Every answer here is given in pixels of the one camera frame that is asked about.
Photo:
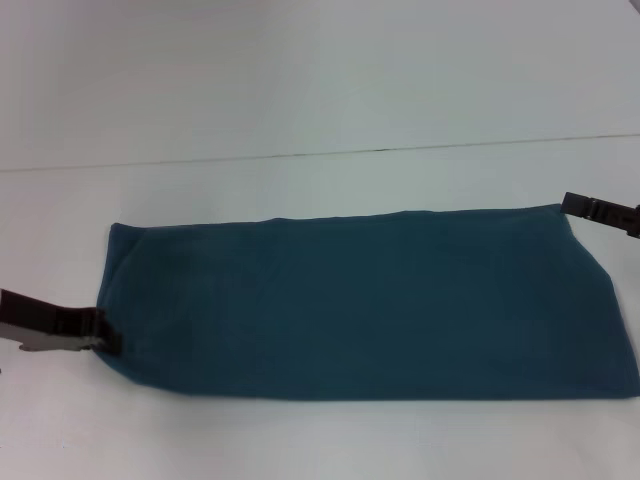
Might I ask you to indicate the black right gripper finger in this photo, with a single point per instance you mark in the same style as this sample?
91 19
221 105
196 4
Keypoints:
597 209

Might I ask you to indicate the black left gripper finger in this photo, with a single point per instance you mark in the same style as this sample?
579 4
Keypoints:
110 337

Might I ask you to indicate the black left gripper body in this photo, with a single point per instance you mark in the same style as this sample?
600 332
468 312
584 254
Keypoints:
45 320

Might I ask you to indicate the teal t-shirt with FREE print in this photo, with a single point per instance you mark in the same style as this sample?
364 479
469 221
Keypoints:
350 310

